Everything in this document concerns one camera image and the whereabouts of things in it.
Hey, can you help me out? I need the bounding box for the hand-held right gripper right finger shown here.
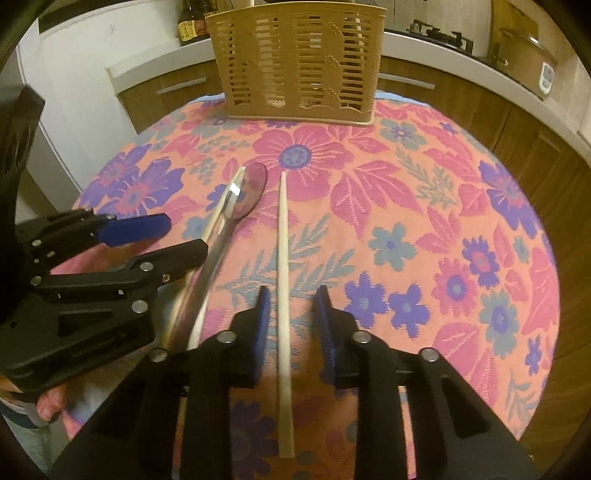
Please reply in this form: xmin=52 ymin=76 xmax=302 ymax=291
xmin=314 ymin=285 xmax=539 ymax=480

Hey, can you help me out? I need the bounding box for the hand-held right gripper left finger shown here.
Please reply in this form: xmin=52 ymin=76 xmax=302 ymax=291
xmin=46 ymin=286 xmax=273 ymax=480

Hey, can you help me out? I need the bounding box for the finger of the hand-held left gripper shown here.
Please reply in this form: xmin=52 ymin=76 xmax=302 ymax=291
xmin=0 ymin=239 xmax=209 ymax=393
xmin=16 ymin=209 xmax=172 ymax=266

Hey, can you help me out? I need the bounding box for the pale wooden chopstick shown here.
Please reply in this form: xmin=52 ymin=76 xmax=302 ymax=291
xmin=352 ymin=11 xmax=368 ymax=54
xmin=182 ymin=166 xmax=246 ymax=354
xmin=276 ymin=172 xmax=297 ymax=459

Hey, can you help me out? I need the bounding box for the steel spoon with shiny handle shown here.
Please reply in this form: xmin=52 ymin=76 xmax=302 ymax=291
xmin=164 ymin=162 xmax=269 ymax=354

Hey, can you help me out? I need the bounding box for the tan plastic slotted utensil holder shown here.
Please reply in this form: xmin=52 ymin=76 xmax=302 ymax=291
xmin=204 ymin=1 xmax=387 ymax=127

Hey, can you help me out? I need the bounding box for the person's left hand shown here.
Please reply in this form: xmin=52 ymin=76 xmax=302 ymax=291
xmin=28 ymin=385 xmax=65 ymax=423

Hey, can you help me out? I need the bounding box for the white side cabinet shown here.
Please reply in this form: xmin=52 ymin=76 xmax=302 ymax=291
xmin=16 ymin=18 xmax=139 ymax=195

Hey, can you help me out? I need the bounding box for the floral pink tablecloth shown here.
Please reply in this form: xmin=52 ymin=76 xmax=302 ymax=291
xmin=60 ymin=90 xmax=561 ymax=480

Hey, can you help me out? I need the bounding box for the dark sauce bottle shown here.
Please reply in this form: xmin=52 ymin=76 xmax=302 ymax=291
xmin=178 ymin=0 xmax=208 ymax=43

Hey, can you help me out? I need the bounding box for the white kitchen counter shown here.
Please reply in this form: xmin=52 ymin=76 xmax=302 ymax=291
xmin=107 ymin=28 xmax=591 ymax=160

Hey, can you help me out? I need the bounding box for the black gas stove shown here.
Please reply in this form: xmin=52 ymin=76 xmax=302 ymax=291
xmin=385 ymin=18 xmax=490 ymax=61

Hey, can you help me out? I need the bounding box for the beige rice cooker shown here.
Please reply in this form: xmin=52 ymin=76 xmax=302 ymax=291
xmin=489 ymin=25 xmax=559 ymax=95

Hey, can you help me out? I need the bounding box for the wooden cutting board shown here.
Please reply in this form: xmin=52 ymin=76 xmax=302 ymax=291
xmin=490 ymin=0 xmax=541 ymax=33

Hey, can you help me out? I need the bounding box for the steel cabinet handle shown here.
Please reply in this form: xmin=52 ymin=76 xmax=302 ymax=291
xmin=379 ymin=74 xmax=435 ymax=90
xmin=156 ymin=76 xmax=207 ymax=95

